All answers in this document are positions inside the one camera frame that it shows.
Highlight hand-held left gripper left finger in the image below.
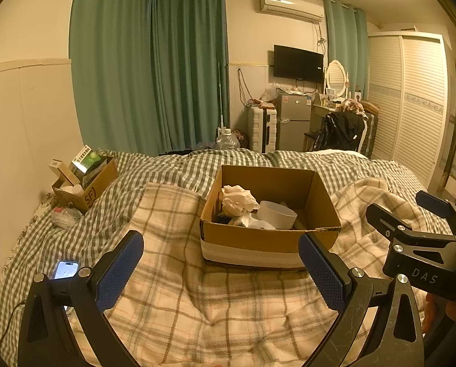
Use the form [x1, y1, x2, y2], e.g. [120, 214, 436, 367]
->
[17, 230, 145, 367]

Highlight dressing table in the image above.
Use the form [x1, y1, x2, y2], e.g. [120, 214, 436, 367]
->
[310, 101, 345, 138]

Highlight white louvred wardrobe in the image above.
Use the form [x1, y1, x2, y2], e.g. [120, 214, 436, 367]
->
[366, 31, 454, 188]

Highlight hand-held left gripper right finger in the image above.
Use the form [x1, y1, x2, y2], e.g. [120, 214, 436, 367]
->
[297, 232, 429, 367]

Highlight small cardboard box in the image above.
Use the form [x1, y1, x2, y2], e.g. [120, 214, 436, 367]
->
[52, 156, 119, 215]

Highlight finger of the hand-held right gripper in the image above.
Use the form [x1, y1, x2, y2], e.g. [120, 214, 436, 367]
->
[416, 190, 456, 238]
[365, 203, 456, 246]

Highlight silver fridge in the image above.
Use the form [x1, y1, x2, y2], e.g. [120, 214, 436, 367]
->
[276, 89, 313, 151]

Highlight wall cables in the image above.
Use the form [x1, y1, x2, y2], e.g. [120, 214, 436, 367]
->
[236, 68, 253, 106]

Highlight white paper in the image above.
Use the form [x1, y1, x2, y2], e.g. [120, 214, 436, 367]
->
[218, 184, 260, 218]

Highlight white pole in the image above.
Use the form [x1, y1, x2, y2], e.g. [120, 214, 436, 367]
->
[216, 61, 225, 131]

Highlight black wall television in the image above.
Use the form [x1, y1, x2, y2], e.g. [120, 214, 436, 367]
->
[273, 45, 324, 83]

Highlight clear plastic bag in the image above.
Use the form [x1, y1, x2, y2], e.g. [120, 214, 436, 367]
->
[51, 206, 84, 229]

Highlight white chair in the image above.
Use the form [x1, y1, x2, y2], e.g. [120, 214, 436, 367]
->
[303, 113, 367, 157]

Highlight patterned cloth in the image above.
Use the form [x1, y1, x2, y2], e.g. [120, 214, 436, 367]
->
[335, 98, 368, 117]

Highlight white oval mirror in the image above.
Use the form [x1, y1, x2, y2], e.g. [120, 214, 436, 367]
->
[324, 60, 347, 98]

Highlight beige narrow carton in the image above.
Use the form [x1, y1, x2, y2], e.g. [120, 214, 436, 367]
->
[49, 159, 79, 186]

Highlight green and white carton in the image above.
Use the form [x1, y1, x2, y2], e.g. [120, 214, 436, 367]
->
[69, 144, 103, 174]

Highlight white air conditioner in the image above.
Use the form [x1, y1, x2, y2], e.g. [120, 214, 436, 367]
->
[259, 0, 325, 24]

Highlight beige plaid blanket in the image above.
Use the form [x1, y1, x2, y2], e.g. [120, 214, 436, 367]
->
[69, 181, 456, 367]

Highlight white suitcase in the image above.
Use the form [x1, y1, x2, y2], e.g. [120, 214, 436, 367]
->
[248, 105, 279, 154]

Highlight white plastic wrapper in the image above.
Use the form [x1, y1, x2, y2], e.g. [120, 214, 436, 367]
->
[228, 214, 278, 231]

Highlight dark striped suitcase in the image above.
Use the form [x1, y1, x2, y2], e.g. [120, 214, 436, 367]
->
[361, 109, 379, 157]

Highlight large clear water bottle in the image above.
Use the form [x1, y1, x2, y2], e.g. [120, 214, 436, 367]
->
[216, 127, 241, 150]

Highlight large cardboard box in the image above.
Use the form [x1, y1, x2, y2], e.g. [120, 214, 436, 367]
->
[199, 165, 342, 270]

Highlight white cup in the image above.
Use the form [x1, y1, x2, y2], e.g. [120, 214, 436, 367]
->
[258, 200, 298, 231]

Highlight smartphone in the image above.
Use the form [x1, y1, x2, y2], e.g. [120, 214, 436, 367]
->
[53, 261, 82, 281]

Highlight crumpled plastic bag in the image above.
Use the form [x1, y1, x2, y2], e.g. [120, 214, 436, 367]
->
[259, 84, 280, 104]

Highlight green curtain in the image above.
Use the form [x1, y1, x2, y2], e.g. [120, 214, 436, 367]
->
[323, 0, 369, 102]
[148, 0, 229, 153]
[70, 0, 154, 154]

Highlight black jacket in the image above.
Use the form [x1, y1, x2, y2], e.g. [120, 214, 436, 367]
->
[314, 111, 366, 151]

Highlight black charging cable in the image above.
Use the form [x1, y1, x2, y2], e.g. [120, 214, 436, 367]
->
[0, 300, 33, 352]

